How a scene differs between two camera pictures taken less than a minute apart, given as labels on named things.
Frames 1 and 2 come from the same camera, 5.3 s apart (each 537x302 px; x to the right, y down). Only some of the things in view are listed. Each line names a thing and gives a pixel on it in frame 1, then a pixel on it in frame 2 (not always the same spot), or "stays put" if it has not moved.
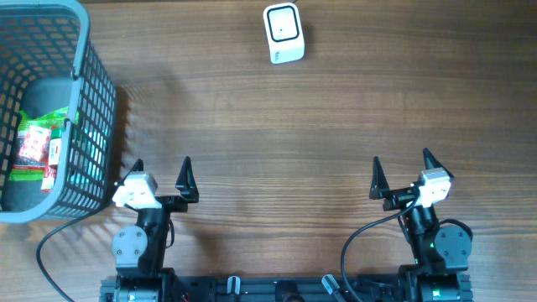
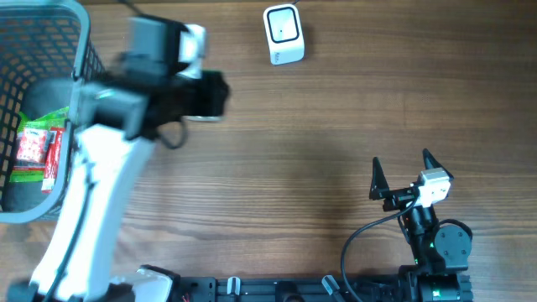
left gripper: [185, 184] -> [205, 91]
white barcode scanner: [284, 33] stays put
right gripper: [397, 198] stays put
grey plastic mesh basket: [48, 60] stays put
